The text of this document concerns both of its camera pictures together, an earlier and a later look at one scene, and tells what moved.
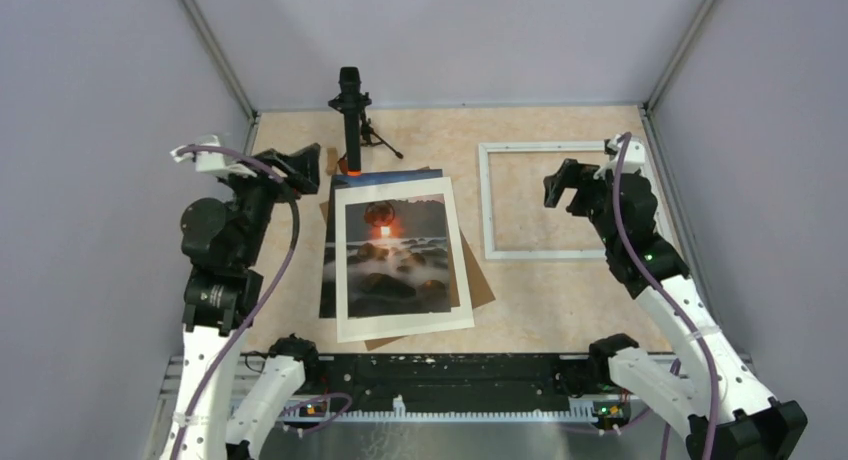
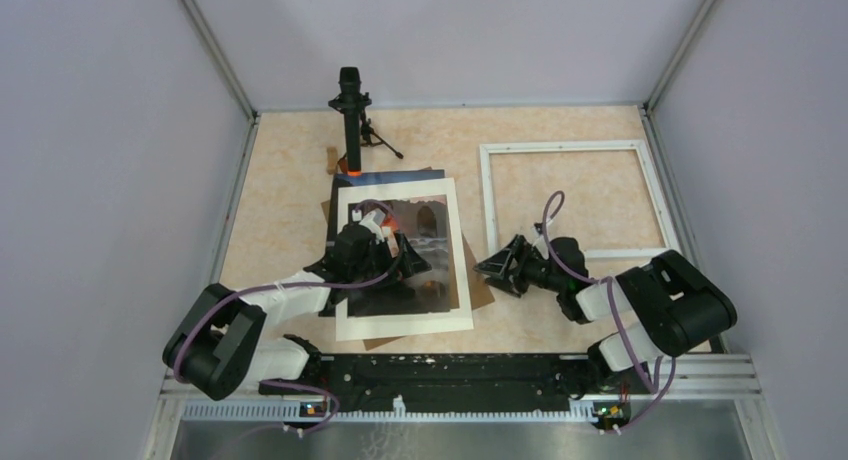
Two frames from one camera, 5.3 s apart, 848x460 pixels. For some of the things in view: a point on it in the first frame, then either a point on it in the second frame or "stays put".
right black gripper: (571, 175) -> (502, 276)
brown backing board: (478, 289) stays put
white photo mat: (374, 327) stays put
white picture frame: (484, 148) stays put
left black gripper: (303, 166) -> (402, 266)
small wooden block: (331, 163) stays put
